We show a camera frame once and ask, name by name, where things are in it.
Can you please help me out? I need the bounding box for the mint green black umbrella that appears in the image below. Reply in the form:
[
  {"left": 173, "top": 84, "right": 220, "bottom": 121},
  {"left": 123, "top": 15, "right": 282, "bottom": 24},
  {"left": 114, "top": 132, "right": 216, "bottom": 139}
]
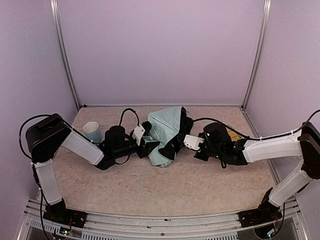
[{"left": 143, "top": 106, "right": 193, "bottom": 168}]

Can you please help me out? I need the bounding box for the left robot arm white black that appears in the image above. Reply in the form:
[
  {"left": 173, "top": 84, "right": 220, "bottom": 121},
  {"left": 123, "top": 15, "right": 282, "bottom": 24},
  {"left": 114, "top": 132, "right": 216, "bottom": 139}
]
[{"left": 25, "top": 113, "right": 160, "bottom": 215}]

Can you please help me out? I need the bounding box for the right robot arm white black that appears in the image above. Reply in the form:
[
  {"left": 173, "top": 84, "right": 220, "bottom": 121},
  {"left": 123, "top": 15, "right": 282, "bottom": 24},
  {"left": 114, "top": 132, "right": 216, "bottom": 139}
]
[{"left": 184, "top": 121, "right": 320, "bottom": 213}]

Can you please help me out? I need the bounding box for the woven bamboo tray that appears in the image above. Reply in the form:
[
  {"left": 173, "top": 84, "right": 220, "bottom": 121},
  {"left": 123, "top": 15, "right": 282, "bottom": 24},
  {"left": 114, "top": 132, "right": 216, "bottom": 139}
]
[{"left": 226, "top": 124, "right": 243, "bottom": 142}]

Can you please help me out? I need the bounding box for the white blue enamel pitcher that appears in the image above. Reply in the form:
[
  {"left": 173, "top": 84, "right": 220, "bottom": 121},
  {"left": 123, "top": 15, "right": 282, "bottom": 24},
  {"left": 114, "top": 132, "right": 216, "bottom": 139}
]
[{"left": 82, "top": 121, "right": 102, "bottom": 143}]

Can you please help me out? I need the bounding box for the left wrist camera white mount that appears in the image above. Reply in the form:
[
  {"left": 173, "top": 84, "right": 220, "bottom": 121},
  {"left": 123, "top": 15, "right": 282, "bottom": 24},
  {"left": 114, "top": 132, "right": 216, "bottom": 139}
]
[{"left": 132, "top": 121, "right": 152, "bottom": 146}]

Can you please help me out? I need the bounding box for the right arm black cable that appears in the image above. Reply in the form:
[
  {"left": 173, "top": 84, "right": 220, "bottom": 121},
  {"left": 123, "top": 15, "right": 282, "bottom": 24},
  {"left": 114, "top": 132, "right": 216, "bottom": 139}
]
[{"left": 192, "top": 109, "right": 320, "bottom": 141}]

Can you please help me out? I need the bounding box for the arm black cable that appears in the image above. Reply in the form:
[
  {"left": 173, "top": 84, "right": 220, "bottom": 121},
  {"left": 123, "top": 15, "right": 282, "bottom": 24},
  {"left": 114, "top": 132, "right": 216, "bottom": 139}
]
[
  {"left": 17, "top": 114, "right": 55, "bottom": 161},
  {"left": 192, "top": 109, "right": 320, "bottom": 141}
]

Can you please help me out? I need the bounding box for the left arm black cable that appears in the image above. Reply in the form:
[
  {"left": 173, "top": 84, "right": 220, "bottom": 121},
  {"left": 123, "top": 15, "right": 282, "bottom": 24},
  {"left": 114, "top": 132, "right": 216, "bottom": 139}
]
[{"left": 17, "top": 114, "right": 55, "bottom": 161}]

